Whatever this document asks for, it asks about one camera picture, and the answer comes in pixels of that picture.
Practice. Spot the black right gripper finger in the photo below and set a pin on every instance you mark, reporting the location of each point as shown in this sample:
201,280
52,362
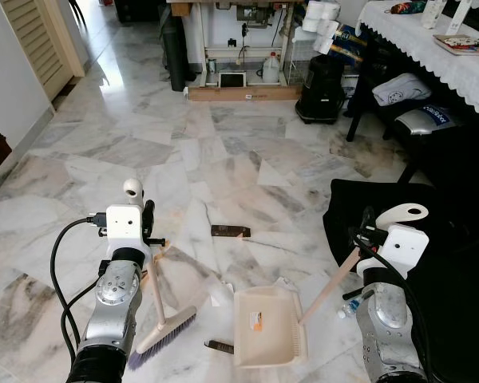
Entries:
369,220

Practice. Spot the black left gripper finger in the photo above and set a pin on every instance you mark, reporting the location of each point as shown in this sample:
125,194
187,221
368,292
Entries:
149,212

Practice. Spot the beige broom with purple bristles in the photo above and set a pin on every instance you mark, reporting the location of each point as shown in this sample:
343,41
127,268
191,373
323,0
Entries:
156,289

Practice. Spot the black floor appliance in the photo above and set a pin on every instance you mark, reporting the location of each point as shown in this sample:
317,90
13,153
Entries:
319,92

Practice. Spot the clear plastic bottle blue cap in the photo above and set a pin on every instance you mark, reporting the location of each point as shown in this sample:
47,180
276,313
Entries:
355,307

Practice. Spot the dark brown snack wrapper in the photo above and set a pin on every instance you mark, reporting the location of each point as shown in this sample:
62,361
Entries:
230,231
219,346

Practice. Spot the black framed chair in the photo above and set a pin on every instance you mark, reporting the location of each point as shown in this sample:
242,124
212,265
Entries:
363,96

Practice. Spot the white cloth bag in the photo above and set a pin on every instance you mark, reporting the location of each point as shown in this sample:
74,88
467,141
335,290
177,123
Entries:
401,89

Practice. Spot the long wooden plank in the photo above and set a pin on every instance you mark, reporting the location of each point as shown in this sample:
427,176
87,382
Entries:
239,93

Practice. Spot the white framed tablet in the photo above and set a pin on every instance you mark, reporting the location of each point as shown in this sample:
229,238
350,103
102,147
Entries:
232,80

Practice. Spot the tall black bag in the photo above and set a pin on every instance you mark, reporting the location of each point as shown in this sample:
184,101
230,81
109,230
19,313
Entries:
176,56

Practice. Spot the table with white lace cloth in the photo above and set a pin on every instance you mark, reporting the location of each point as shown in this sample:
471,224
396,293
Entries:
455,72

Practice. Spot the white plastic jug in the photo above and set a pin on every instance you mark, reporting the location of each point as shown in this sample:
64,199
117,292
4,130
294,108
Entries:
270,70

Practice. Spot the colourful book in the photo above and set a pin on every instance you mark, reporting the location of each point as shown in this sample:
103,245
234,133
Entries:
467,45

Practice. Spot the white paper rolls pack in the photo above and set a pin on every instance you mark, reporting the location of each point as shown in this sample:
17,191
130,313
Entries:
321,24

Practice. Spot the beige louvered door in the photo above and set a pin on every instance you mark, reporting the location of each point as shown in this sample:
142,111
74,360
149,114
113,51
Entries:
40,40

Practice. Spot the colourful folded umbrella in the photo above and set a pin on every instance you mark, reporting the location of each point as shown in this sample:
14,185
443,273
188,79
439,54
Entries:
407,7

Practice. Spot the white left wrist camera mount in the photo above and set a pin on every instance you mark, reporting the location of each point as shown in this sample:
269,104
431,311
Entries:
126,223

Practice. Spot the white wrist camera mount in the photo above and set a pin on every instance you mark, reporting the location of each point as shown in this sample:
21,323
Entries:
126,223
405,249

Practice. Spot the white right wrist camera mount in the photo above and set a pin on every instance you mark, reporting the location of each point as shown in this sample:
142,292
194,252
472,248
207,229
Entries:
405,249

